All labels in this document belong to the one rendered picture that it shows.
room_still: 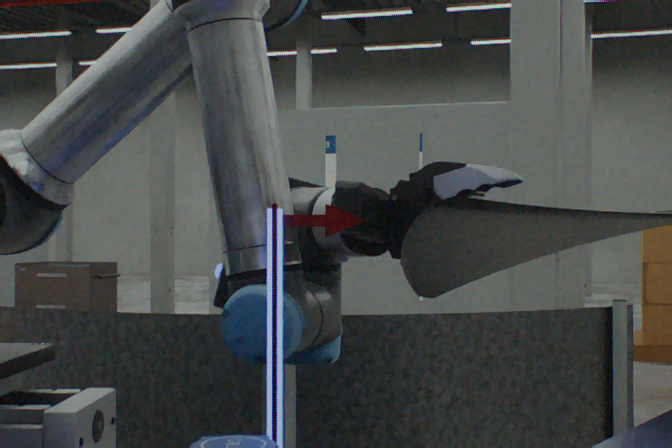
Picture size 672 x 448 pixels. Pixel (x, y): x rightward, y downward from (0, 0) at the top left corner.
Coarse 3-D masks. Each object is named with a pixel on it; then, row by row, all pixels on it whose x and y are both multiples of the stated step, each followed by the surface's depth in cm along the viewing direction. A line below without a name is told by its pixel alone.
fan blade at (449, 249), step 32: (416, 224) 62; (448, 224) 61; (480, 224) 62; (512, 224) 62; (544, 224) 63; (576, 224) 63; (608, 224) 64; (640, 224) 67; (416, 256) 69; (448, 256) 70; (480, 256) 71; (512, 256) 73; (544, 256) 76; (416, 288) 76; (448, 288) 77
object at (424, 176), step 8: (424, 168) 88; (432, 168) 88; (440, 168) 87; (448, 168) 86; (456, 168) 85; (408, 176) 90; (416, 176) 89; (424, 176) 88; (432, 176) 87; (424, 184) 88; (432, 184) 87
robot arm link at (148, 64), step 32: (288, 0) 106; (128, 32) 108; (160, 32) 106; (96, 64) 109; (128, 64) 107; (160, 64) 106; (64, 96) 109; (96, 96) 107; (128, 96) 108; (160, 96) 109; (32, 128) 110; (64, 128) 108; (96, 128) 109; (128, 128) 111; (0, 160) 109; (32, 160) 109; (64, 160) 110; (96, 160) 112; (32, 192) 109; (64, 192) 113; (32, 224) 112
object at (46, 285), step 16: (16, 272) 721; (32, 272) 718; (48, 272) 715; (64, 272) 712; (80, 272) 709; (96, 272) 717; (112, 272) 743; (16, 288) 721; (32, 288) 718; (48, 288) 715; (64, 288) 712; (80, 288) 709; (96, 288) 717; (112, 288) 743; (16, 304) 720; (32, 304) 717; (48, 304) 714; (64, 304) 711; (80, 304) 709; (96, 304) 717; (112, 304) 743
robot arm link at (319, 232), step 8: (328, 192) 99; (320, 200) 99; (328, 200) 98; (320, 208) 98; (320, 232) 98; (320, 240) 99; (328, 240) 97; (336, 240) 96; (328, 248) 99; (336, 248) 98; (344, 248) 97; (344, 256) 99; (352, 256) 99; (360, 256) 98
